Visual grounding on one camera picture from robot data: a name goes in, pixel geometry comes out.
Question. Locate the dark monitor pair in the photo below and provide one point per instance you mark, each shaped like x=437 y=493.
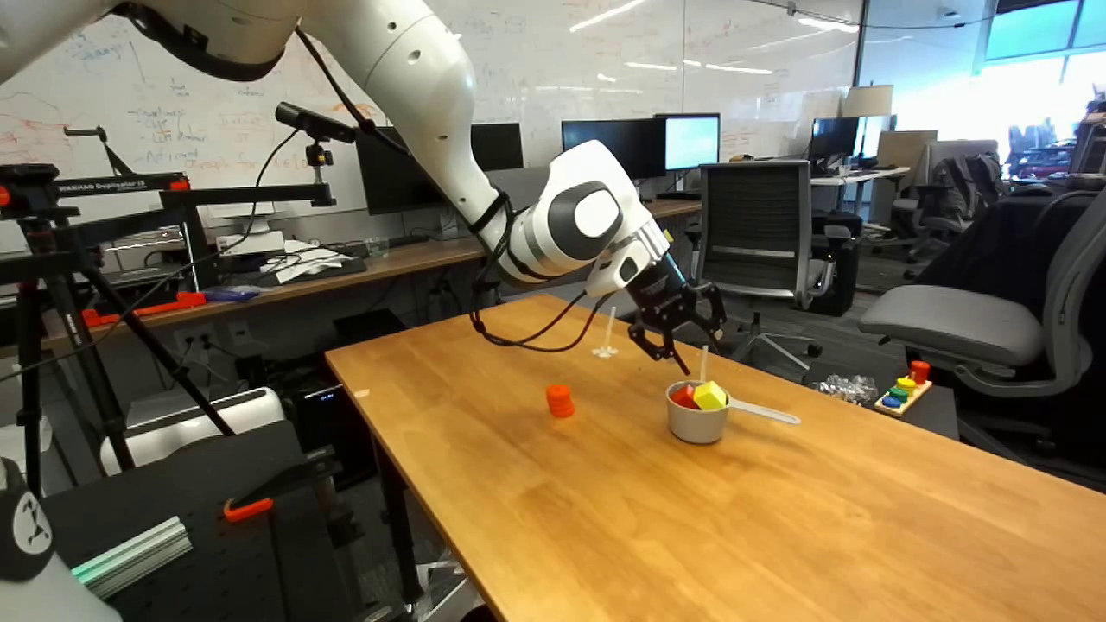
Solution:
x=651 y=146

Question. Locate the gray pot with handle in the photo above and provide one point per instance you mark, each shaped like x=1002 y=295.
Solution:
x=708 y=426

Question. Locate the white marker stick far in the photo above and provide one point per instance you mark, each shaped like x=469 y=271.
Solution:
x=606 y=347

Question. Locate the gray chair with dark frame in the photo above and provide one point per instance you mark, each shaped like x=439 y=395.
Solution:
x=1010 y=318

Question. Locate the black mesh office chair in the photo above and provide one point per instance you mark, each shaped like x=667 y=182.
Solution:
x=759 y=247

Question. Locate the red-orange wooden cube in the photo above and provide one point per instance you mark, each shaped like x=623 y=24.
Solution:
x=684 y=397

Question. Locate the colourful toy block set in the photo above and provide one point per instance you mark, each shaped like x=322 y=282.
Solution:
x=908 y=388

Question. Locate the black computer monitor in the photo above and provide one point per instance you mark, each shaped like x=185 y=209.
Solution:
x=394 y=182

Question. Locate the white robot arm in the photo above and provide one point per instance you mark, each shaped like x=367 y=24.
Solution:
x=412 y=68

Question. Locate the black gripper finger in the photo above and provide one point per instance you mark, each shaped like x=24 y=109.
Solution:
x=646 y=344
x=713 y=329

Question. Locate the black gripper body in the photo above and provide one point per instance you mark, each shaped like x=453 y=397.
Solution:
x=667 y=298

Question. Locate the yellow wooden cube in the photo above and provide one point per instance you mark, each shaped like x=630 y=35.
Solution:
x=708 y=395

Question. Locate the orange cylindrical block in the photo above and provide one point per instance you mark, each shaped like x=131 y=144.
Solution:
x=561 y=402

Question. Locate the long wooden desk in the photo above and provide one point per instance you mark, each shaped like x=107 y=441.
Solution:
x=380 y=267

